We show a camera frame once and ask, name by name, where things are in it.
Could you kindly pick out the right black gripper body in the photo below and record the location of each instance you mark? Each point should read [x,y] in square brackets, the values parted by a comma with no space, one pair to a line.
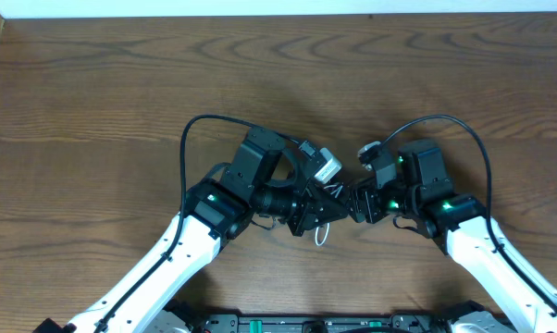
[365,203]

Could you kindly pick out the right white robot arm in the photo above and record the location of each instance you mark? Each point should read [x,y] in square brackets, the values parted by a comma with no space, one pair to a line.
[414,184]

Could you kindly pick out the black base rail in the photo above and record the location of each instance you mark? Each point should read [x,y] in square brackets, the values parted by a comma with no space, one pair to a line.
[469,317]

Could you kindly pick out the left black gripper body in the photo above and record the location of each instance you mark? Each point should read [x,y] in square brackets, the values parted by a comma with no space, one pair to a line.
[303,212]

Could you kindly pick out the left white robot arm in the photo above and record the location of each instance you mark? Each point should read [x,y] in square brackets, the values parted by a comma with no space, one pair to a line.
[265,178]

